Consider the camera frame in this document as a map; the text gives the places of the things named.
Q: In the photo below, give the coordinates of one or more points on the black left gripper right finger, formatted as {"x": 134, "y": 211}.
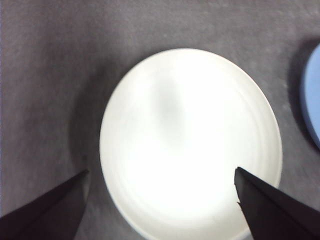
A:
{"x": 275, "y": 215}

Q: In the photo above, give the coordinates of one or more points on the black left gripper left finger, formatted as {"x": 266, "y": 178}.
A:
{"x": 45, "y": 220}

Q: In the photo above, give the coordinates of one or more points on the blue round plate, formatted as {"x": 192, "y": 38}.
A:
{"x": 313, "y": 100}

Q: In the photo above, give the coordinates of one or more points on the white round plate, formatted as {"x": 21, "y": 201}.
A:
{"x": 175, "y": 137}

